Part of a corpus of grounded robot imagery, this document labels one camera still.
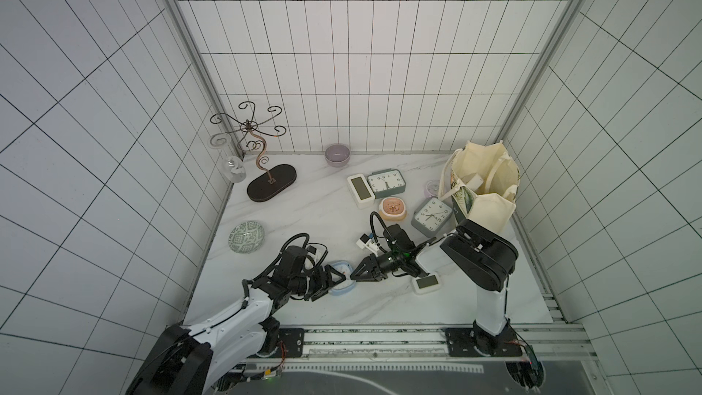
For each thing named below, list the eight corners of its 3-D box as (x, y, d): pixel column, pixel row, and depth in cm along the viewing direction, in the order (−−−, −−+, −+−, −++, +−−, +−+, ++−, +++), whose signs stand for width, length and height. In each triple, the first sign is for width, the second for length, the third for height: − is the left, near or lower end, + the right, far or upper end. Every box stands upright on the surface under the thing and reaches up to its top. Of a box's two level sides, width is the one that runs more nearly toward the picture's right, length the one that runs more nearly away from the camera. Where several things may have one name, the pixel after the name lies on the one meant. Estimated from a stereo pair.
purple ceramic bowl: (320, 157, 120) (319, 151, 117) (336, 145, 125) (336, 139, 121) (338, 171, 115) (337, 164, 111) (354, 158, 120) (354, 151, 116)
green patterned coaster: (229, 252, 92) (224, 247, 88) (237, 226, 98) (233, 220, 95) (261, 252, 92) (257, 247, 88) (267, 226, 98) (264, 220, 95)
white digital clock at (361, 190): (358, 211, 102) (358, 206, 99) (347, 181, 111) (347, 175, 108) (376, 206, 103) (377, 201, 100) (363, 177, 113) (364, 171, 110)
